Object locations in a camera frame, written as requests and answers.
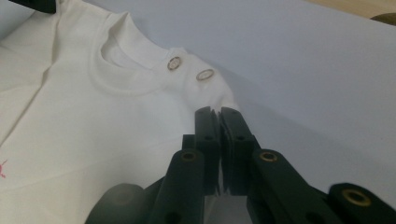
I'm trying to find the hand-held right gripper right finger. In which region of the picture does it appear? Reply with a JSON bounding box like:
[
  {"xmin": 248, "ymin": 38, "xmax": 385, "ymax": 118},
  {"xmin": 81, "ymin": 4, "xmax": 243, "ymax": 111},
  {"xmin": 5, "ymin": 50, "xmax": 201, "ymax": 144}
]
[{"xmin": 219, "ymin": 106, "xmax": 261, "ymax": 196}]

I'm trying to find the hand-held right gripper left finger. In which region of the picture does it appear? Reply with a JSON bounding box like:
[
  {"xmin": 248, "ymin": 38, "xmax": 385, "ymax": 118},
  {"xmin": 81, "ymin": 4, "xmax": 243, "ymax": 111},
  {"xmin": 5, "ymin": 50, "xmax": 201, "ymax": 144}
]
[{"xmin": 182, "ymin": 105, "xmax": 222, "ymax": 195}]

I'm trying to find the white baby shirt chick print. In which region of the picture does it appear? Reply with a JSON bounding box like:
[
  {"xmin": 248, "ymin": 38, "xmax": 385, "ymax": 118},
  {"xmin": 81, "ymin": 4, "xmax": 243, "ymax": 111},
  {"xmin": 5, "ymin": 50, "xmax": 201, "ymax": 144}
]
[{"xmin": 0, "ymin": 0, "xmax": 241, "ymax": 224}]

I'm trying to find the wooden table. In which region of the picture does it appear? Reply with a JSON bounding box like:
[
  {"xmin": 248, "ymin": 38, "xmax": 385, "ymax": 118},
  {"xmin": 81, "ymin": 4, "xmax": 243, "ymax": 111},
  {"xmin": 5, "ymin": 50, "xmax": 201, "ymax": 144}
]
[{"xmin": 306, "ymin": 0, "xmax": 396, "ymax": 20}]

